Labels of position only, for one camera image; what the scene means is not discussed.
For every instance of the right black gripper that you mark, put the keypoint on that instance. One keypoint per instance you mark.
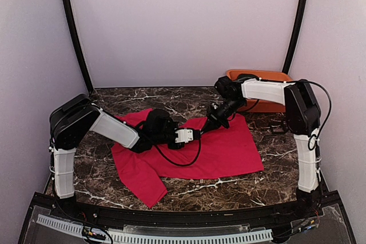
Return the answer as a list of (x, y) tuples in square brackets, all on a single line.
[(214, 119)]

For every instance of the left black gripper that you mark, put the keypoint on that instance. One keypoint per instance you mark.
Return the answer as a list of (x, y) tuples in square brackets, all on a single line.
[(177, 147)]

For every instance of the red t-shirt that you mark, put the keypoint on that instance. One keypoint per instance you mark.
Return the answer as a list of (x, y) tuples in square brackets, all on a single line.
[(219, 153)]

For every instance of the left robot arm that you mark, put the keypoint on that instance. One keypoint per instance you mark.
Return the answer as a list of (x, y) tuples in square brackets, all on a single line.
[(73, 120)]

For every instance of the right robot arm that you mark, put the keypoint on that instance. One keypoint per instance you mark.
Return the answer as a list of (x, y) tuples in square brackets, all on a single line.
[(302, 116)]

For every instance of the orange plastic basin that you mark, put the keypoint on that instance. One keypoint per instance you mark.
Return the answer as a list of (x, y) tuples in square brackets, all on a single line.
[(265, 95)]

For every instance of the dark green garment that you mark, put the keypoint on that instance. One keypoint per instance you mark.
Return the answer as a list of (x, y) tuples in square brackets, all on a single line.
[(245, 77)]

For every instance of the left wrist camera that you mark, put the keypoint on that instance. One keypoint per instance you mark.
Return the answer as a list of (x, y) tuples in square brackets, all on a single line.
[(186, 135)]

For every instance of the black front rail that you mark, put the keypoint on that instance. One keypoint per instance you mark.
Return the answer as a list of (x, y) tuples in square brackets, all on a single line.
[(272, 216)]

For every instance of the white slotted cable duct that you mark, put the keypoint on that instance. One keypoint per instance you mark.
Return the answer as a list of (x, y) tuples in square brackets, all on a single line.
[(140, 234)]

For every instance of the right black frame post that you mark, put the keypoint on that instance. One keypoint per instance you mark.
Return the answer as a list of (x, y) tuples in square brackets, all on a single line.
[(294, 36)]

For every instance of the black frame post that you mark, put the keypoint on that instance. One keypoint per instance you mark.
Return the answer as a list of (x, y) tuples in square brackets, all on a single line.
[(77, 45), (294, 36)]

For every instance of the left black frame post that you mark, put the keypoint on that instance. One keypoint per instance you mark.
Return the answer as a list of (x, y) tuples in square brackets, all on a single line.
[(77, 45)]

